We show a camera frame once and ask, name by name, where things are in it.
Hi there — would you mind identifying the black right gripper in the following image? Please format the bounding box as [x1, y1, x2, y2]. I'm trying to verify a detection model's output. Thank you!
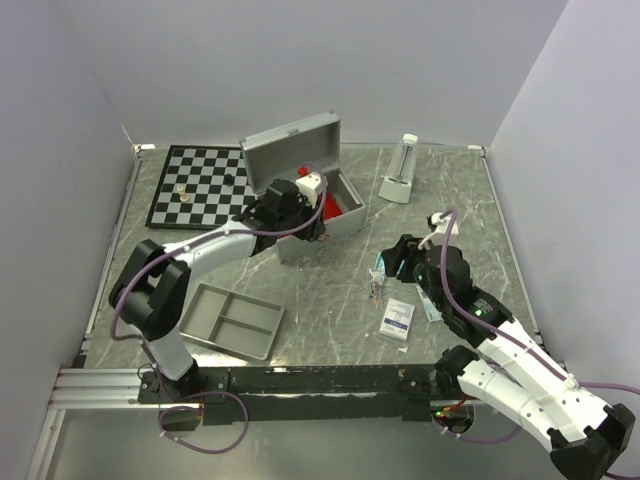
[380, 234, 448, 312]

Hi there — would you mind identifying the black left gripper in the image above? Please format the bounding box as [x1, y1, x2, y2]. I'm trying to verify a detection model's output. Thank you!
[277, 192, 327, 243]

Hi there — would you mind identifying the teal alcohol wipe packet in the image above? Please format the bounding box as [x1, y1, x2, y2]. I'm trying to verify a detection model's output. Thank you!
[374, 254, 386, 275]

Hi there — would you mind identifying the clear bag of swabs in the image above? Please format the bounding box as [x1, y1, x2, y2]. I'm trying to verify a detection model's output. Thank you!
[368, 269, 387, 308]

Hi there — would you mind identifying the grey metal first-aid case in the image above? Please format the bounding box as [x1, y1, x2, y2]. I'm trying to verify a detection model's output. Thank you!
[240, 111, 366, 262]

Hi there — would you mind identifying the blue white bandage packet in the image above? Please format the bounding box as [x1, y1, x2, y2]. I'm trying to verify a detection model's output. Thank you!
[417, 287, 442, 322]

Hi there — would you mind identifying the white gauze pad packet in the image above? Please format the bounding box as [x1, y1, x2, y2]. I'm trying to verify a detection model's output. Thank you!
[378, 299, 415, 341]

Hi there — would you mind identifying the grey divided plastic tray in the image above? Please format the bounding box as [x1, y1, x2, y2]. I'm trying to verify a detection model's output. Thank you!
[179, 283, 285, 361]

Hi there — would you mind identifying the red fabric zipper pouch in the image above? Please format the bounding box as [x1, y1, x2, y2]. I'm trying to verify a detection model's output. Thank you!
[323, 194, 343, 221]

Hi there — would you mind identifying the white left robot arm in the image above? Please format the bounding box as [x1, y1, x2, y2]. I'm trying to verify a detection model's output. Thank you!
[109, 172, 328, 402]

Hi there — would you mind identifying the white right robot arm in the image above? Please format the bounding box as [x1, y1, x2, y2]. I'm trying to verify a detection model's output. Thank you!
[381, 235, 635, 479]

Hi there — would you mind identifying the white metronome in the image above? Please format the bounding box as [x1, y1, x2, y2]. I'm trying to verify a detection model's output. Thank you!
[379, 134, 418, 204]

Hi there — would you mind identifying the black and white chessboard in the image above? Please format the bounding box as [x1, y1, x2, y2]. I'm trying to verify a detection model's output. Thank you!
[146, 145, 255, 230]

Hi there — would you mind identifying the cream chess piece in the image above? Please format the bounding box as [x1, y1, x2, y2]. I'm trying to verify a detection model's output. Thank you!
[176, 185, 190, 203]

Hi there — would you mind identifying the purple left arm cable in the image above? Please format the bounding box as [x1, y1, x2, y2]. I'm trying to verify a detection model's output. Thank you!
[109, 162, 329, 454]

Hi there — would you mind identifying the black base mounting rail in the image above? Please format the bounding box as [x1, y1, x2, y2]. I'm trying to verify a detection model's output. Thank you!
[138, 364, 463, 426]

